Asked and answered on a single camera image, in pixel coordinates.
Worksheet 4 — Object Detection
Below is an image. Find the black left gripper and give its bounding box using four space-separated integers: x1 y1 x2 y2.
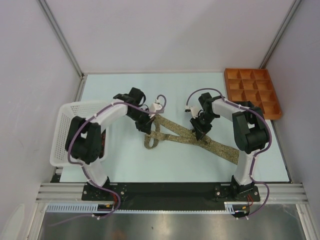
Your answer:
127 108 156 135

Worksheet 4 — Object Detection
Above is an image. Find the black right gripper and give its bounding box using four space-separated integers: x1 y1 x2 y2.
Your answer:
190 112 218 140

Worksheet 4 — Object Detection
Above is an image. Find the olive gold patterned tie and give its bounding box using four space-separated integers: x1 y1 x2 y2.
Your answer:
144 114 240 165

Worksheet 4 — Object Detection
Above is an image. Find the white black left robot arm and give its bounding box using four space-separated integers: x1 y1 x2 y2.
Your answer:
65 87 167 200

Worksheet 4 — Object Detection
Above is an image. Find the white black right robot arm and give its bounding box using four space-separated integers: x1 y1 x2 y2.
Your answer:
185 92 272 201

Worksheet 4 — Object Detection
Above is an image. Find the dark red tie in basket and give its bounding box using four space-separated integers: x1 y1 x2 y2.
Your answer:
99 129 107 159

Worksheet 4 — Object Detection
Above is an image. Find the dark rolled tie in tray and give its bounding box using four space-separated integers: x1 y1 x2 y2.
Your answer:
233 101 255 111

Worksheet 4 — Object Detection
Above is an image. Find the orange compartment tray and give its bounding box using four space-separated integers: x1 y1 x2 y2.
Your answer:
224 68 282 121

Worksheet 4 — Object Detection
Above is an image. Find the white perforated plastic basket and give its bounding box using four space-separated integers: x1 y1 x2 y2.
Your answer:
49 100 108 167

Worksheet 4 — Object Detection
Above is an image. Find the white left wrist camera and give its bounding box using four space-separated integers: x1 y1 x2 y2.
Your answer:
149 99 164 118

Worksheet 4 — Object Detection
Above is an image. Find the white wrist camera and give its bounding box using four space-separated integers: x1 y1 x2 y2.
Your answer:
184 105 201 119
149 99 164 118

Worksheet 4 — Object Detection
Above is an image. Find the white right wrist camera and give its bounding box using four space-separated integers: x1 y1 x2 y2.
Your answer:
184 105 201 119

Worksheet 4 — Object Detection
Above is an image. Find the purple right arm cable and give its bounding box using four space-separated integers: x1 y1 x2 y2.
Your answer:
186 87 272 221

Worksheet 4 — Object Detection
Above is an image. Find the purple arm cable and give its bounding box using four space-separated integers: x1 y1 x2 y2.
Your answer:
49 94 168 226
186 87 272 221

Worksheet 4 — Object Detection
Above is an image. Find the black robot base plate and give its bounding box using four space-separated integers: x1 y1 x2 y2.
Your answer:
81 182 261 202

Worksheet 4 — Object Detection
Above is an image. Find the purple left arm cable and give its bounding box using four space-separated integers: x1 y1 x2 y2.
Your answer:
49 94 168 226

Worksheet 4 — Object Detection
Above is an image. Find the white slotted cable duct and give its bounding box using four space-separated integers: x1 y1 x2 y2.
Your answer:
46 203 114 213

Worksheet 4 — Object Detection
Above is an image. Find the aluminium front frame rail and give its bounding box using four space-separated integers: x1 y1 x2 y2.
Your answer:
36 182 308 203

